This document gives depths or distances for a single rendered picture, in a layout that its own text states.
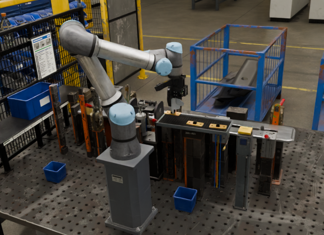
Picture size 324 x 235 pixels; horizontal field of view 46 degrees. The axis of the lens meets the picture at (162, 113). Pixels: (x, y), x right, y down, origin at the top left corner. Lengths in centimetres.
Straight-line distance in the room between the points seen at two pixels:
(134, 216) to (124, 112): 53
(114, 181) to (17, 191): 78
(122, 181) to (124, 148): 16
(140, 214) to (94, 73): 71
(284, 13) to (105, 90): 845
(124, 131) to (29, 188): 91
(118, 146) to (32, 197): 78
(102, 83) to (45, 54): 112
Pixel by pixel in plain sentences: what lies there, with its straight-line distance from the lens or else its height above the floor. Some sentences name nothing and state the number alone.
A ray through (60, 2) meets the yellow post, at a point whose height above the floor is 161.
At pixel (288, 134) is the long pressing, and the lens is 226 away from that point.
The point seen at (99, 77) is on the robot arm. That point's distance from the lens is 180.
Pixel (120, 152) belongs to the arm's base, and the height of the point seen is 114.
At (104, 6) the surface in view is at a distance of 505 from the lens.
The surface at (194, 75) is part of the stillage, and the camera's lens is 428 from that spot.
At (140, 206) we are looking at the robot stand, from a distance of 193.
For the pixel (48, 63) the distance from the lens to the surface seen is 291.
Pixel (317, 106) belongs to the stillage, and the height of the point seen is 48.
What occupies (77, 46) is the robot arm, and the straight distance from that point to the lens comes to 162.
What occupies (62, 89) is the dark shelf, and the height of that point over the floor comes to 103.
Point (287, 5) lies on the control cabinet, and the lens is 998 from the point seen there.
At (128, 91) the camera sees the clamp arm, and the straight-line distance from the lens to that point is 266.
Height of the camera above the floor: 204
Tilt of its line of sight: 25 degrees down
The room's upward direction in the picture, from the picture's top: 3 degrees counter-clockwise
